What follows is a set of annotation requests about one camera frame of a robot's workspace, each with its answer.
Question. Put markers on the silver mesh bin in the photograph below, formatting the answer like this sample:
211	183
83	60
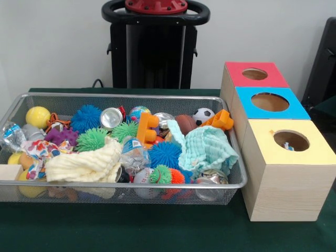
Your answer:
183	185

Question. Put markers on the mint green cloth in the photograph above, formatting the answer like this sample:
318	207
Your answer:
207	147

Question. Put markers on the dark green tablecloth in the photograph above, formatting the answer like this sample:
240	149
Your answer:
131	231
328	107

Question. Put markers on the black and white soccer ball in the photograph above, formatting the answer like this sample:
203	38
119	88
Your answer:
203	114

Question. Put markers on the blue globe ball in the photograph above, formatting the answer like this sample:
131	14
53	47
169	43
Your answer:
139	113

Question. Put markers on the small colourful patterned cloth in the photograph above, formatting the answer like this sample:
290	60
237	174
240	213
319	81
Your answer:
287	147

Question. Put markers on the long orange toy block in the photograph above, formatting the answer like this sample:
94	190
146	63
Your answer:
219	120

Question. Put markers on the wide orange studded block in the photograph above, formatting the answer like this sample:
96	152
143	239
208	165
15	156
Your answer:
148	127

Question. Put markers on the brown toy football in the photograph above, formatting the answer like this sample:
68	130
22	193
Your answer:
185	123

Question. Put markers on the yellow ball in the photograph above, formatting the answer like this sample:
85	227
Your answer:
23	175
38	116

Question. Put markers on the purple spiky rubber ball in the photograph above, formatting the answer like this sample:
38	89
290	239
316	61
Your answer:
61	136

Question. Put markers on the blue spiky rubber ball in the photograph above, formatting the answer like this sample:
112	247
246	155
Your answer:
86	118

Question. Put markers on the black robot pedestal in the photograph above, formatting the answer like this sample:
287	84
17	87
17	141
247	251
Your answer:
155	52

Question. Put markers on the colourful print cloth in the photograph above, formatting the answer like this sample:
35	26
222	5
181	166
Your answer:
39	147

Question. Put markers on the cream yellow cloth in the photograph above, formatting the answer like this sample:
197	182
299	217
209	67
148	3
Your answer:
84	164

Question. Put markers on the wooden box with three holes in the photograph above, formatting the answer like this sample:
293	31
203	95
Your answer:
288	191

